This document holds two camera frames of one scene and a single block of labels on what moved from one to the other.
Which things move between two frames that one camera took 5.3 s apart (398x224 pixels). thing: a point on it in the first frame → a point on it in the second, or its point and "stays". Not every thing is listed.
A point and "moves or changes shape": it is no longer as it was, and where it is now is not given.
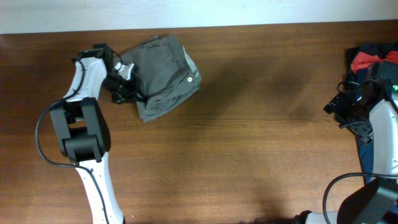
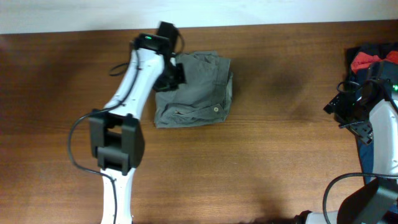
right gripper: x=338 y=105 stays
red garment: x=363 y=60 stays
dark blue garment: x=365 y=152 stays
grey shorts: x=165 y=76 moves or changes shape
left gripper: x=131 y=96 → x=179 y=76
